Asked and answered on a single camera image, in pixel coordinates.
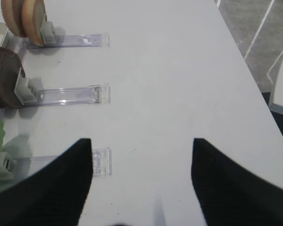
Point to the right brown meat patty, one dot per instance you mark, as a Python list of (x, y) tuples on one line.
[(10, 68)]

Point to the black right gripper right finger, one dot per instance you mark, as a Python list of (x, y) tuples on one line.
[(229, 194)]

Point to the clear bun pusher track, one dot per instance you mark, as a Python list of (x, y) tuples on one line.
[(52, 40)]

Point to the bun slice rack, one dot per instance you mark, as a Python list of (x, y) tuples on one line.
[(12, 15), (33, 12)]

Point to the clear patty pusher track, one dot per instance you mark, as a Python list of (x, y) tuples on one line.
[(29, 95)]

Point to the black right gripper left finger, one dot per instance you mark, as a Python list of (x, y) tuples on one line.
[(53, 196)]

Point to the clear lettuce pusher track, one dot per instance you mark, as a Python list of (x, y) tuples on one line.
[(21, 168)]

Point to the front bun slice right rack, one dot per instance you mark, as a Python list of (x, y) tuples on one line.
[(12, 15)]

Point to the rear bun slice right rack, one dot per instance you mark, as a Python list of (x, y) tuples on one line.
[(33, 12)]

